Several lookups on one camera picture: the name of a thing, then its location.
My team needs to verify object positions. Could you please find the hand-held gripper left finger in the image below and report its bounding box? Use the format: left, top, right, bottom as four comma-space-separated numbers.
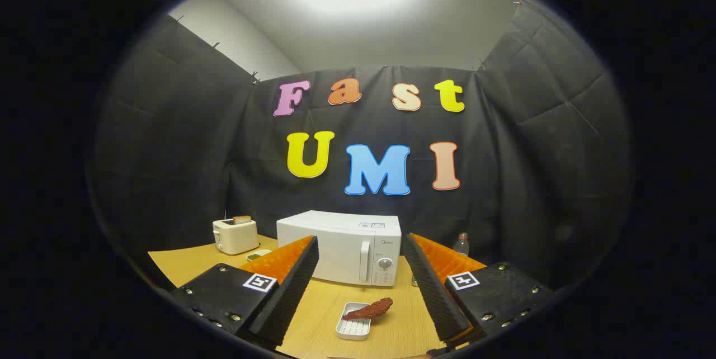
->
171, 235, 320, 348

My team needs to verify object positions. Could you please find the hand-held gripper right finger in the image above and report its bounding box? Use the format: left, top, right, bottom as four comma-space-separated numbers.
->
403, 232, 555, 349

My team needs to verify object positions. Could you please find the brown grilled meat piece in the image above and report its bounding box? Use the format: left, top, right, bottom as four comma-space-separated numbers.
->
342, 297, 394, 322

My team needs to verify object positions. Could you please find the white toaster oven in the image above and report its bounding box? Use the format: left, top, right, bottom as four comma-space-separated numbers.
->
276, 210, 402, 287

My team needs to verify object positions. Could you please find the cream bread toaster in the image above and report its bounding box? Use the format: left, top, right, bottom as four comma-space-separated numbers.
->
212, 218, 260, 256

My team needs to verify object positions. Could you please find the white ribbed tray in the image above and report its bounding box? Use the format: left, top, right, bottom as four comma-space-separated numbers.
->
335, 302, 372, 341

